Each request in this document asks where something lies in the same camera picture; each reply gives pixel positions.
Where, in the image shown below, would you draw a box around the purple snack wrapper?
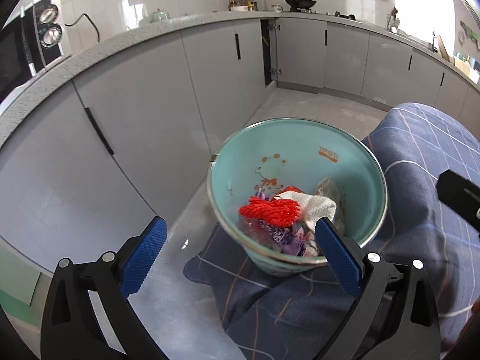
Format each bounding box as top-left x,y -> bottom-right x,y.
241,218 -> 321,258

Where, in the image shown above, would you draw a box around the red mesh net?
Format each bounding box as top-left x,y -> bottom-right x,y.
238,189 -> 301,228

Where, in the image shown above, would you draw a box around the white tissue paper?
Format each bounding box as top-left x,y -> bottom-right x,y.
274,191 -> 337,231

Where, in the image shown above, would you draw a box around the blue plaid tablecloth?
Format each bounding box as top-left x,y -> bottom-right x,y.
182,101 -> 480,360

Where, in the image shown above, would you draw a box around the clear plastic wrapper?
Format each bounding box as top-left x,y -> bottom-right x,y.
315,177 -> 345,234

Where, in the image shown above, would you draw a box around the grey lower cabinets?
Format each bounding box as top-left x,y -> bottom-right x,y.
0,16 -> 480,275

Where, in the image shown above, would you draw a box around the black wok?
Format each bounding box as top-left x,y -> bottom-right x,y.
285,0 -> 317,12

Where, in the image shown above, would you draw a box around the microwave oven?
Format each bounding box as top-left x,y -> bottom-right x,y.
1,0 -> 72,102

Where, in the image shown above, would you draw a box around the green ceramic teapot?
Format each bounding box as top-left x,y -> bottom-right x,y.
151,9 -> 171,23

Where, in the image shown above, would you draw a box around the black power cable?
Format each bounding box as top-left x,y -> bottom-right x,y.
64,12 -> 102,43

